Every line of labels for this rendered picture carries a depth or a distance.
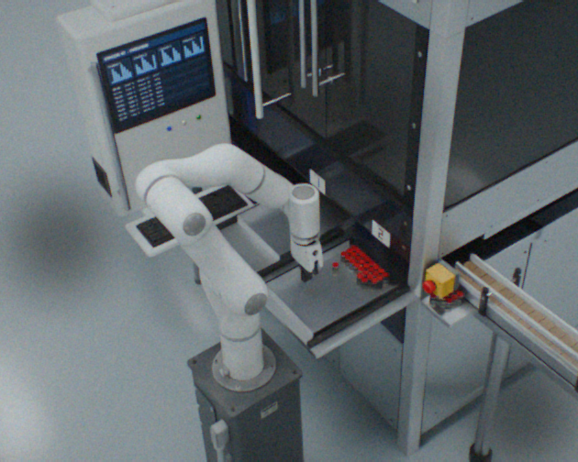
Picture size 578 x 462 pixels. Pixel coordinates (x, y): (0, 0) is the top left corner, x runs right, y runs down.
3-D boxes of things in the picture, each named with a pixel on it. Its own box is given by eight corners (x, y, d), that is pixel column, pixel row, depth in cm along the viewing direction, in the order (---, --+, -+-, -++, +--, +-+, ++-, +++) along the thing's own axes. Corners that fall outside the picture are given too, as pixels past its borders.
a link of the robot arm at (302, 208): (282, 225, 239) (301, 242, 233) (280, 188, 230) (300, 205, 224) (305, 212, 242) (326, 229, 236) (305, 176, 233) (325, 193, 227)
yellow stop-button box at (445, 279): (441, 276, 267) (443, 259, 262) (458, 289, 263) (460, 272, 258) (423, 286, 264) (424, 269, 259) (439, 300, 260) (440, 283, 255)
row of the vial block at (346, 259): (344, 259, 285) (344, 249, 282) (378, 291, 274) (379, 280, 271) (339, 262, 284) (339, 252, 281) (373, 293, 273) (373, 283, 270)
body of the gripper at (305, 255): (327, 237, 237) (327, 266, 245) (305, 218, 243) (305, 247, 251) (305, 248, 234) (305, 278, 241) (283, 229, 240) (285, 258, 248)
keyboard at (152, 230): (229, 186, 329) (228, 181, 327) (248, 205, 320) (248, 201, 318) (135, 227, 313) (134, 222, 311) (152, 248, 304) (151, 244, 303)
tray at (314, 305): (348, 247, 290) (349, 240, 287) (398, 291, 274) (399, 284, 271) (266, 291, 276) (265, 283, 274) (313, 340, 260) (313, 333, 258)
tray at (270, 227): (314, 185, 315) (314, 178, 313) (358, 222, 299) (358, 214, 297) (238, 223, 302) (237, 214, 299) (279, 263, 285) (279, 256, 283)
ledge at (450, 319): (452, 284, 278) (453, 280, 276) (483, 308, 270) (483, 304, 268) (420, 303, 272) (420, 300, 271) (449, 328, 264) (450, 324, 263)
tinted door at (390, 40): (327, 140, 280) (327, -33, 240) (416, 208, 253) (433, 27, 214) (327, 141, 280) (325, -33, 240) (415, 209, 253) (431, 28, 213)
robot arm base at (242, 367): (234, 403, 246) (228, 362, 234) (200, 362, 258) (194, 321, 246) (288, 371, 254) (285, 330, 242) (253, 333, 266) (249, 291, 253)
